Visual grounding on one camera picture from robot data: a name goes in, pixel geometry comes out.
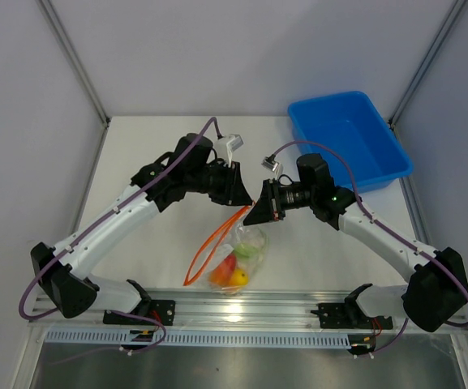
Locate left aluminium frame post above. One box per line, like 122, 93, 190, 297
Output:
36, 0, 110, 127

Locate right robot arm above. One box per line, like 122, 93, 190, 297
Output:
243, 153, 468, 332

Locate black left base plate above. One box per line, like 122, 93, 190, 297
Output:
103, 300, 176, 326

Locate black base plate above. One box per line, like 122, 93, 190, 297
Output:
310, 302, 393, 330
103, 300, 176, 326

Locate orange red mango toy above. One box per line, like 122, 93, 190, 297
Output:
208, 254, 237, 287

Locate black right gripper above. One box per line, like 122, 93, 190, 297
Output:
243, 179, 316, 227

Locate clear zip top bag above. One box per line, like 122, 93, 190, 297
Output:
182, 206, 264, 295

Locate yellow orange mango toy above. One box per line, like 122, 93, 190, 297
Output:
228, 268, 250, 287

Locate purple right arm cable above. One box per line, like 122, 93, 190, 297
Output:
272, 140, 468, 360

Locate right aluminium frame post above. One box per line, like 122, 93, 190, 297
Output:
387, 0, 468, 130

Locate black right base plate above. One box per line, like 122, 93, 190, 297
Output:
310, 302, 393, 330

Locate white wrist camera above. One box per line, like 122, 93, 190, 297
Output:
261, 154, 283, 177
214, 134, 243, 167

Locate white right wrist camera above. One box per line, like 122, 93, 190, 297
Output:
261, 154, 283, 177

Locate aluminium mounting rail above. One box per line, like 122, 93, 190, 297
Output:
28, 288, 468, 334

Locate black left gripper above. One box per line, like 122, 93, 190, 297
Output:
186, 160, 252, 207

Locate blue plastic bin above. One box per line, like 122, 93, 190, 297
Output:
288, 91, 413, 193

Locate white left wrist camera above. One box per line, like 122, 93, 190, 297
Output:
214, 134, 243, 167

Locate white green cauliflower toy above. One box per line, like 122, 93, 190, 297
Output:
233, 228, 268, 269

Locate white slotted cable duct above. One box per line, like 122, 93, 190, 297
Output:
45, 327, 351, 349

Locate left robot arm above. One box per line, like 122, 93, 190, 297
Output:
31, 133, 251, 324

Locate aluminium frame post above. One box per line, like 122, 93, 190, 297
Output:
36, 0, 110, 127
387, 0, 468, 130

